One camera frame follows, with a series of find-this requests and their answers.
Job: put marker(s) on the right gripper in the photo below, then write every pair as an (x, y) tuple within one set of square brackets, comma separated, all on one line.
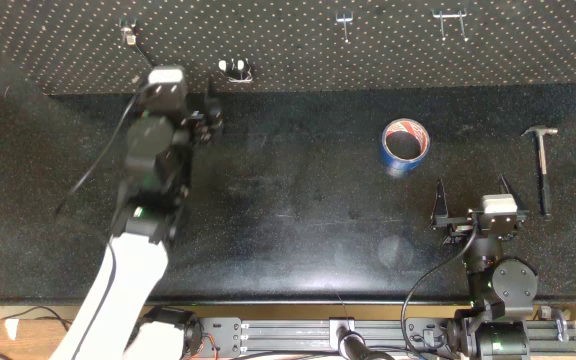
[(498, 225)]

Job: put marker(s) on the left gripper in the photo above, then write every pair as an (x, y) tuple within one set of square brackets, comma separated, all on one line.
[(165, 100)]

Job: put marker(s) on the roll of blue tape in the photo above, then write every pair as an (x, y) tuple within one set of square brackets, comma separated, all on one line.
[(393, 157)]

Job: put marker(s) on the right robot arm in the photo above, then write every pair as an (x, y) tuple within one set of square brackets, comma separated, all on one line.
[(513, 285)]

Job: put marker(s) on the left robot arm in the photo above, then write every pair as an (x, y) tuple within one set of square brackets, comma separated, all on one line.
[(128, 280)]

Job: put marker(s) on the black pegboard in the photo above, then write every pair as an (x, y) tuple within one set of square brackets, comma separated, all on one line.
[(368, 65)]

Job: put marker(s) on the hammer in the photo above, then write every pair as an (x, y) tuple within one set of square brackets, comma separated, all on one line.
[(543, 165)]

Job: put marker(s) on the wrench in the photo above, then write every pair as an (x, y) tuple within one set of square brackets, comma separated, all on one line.
[(129, 36)]

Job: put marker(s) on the white paper scrap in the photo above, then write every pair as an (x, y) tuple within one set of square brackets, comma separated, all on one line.
[(12, 327)]

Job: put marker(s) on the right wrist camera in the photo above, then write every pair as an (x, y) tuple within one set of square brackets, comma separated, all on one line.
[(498, 203)]

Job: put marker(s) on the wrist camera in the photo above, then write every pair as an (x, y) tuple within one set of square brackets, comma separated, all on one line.
[(498, 203), (166, 76)]

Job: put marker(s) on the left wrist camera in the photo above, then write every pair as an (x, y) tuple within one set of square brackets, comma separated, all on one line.
[(166, 76)]

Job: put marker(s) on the mounting rail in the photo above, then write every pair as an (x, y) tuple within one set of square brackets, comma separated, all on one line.
[(288, 335)]

